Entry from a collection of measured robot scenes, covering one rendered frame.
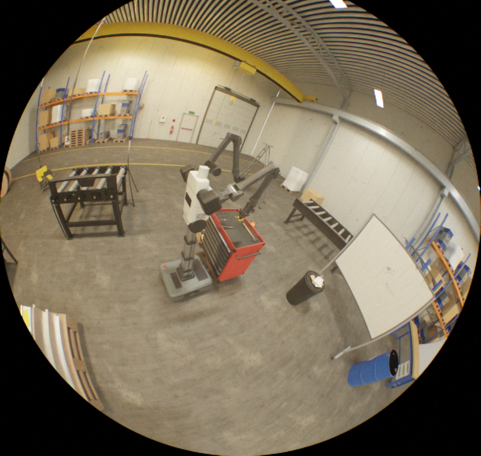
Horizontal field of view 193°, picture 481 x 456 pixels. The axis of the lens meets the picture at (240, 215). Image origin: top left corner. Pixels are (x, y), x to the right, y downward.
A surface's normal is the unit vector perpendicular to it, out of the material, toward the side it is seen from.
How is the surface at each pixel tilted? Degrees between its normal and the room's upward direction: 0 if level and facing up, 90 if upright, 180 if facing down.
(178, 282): 0
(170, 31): 90
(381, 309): 90
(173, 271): 0
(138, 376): 0
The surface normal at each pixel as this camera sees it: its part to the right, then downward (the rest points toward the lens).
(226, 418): 0.35, -0.77
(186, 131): 0.48, 0.63
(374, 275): -0.93, -0.22
